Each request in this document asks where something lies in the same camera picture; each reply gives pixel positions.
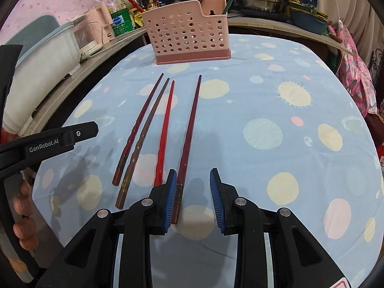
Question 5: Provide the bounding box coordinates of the white cord with switch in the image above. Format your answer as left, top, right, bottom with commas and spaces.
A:
327, 0, 345, 32

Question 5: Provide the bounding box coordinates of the grey side counter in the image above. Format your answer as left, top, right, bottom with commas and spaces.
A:
22, 27, 147, 138

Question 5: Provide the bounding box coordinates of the green box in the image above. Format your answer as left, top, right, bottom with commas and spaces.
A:
109, 6, 136, 38

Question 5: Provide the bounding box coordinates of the yellow packet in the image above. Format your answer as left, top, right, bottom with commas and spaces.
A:
132, 9, 146, 29

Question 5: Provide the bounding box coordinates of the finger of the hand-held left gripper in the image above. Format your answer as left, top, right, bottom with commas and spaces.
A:
72, 121, 99, 140

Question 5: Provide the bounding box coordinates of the bright red chopstick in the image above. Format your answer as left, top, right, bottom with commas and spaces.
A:
153, 80, 175, 188

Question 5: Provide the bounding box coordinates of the black induction cooker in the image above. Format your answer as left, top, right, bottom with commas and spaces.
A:
231, 9, 290, 21

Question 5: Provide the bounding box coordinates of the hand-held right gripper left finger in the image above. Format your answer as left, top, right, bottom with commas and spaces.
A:
30, 169, 177, 288

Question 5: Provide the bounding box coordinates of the pink appliance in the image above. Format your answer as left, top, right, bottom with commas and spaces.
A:
82, 1, 116, 44

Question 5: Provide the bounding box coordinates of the wooden shelf board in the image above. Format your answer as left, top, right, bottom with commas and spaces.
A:
226, 16, 357, 56

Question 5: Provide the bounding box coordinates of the blue basin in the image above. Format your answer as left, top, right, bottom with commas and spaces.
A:
285, 0, 329, 35

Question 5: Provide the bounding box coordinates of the white tub with blue lid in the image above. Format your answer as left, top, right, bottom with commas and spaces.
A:
3, 16, 83, 134

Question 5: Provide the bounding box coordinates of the brown wavy chopstick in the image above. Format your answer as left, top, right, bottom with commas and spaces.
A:
115, 78, 170, 210

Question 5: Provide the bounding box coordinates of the person's left hand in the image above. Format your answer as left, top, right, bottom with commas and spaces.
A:
12, 178, 39, 251

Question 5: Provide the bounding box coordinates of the dark red straight chopstick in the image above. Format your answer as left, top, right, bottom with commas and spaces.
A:
172, 75, 202, 225

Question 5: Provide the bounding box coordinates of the pink floral garment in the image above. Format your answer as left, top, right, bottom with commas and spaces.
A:
334, 25, 381, 117

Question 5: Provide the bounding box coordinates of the pink perforated utensil holder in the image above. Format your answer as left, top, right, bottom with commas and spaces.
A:
142, 0, 232, 66

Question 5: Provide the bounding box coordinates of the beige curtain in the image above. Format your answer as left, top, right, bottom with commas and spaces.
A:
315, 0, 378, 54

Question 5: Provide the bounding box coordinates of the white small oven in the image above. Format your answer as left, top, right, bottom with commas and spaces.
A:
73, 16, 104, 56

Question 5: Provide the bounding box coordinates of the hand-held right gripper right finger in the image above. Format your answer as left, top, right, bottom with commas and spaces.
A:
209, 168, 348, 288

